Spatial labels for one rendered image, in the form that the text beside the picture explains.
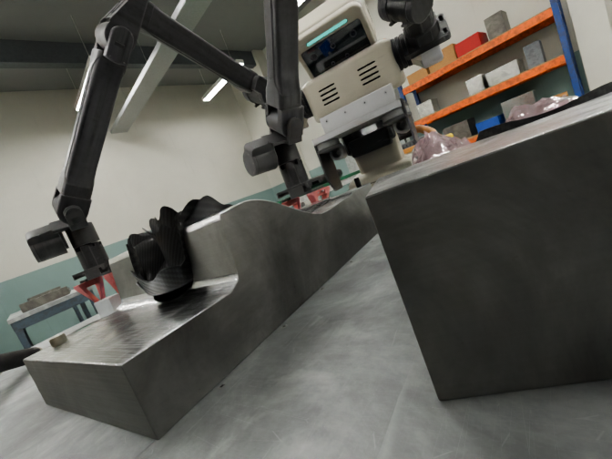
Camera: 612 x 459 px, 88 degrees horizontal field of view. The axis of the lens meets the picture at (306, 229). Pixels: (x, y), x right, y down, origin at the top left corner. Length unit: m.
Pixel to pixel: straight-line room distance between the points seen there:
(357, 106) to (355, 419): 0.85
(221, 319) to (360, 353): 0.12
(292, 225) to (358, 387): 0.23
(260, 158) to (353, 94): 0.40
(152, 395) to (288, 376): 0.09
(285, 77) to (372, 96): 0.33
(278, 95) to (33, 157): 6.80
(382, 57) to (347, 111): 0.16
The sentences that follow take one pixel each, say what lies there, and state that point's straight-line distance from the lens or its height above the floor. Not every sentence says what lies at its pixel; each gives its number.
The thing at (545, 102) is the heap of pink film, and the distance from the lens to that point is 0.45.
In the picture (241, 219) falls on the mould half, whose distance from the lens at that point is 0.33.
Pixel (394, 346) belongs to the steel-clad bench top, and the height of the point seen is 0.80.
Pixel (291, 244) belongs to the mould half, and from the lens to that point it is 0.38.
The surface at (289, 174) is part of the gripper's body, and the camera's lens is 0.73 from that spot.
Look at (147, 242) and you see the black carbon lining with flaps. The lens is 0.49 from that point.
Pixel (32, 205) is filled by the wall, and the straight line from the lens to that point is 7.10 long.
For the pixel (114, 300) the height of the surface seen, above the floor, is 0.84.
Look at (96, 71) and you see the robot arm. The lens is 0.83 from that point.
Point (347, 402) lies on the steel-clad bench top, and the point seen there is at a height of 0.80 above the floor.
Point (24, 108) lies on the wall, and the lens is 7.66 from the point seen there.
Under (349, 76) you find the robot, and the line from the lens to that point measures 0.99.
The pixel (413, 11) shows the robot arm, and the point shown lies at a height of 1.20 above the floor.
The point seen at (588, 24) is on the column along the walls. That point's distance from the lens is 5.51.
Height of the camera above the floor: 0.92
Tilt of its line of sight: 7 degrees down
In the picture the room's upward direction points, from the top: 21 degrees counter-clockwise
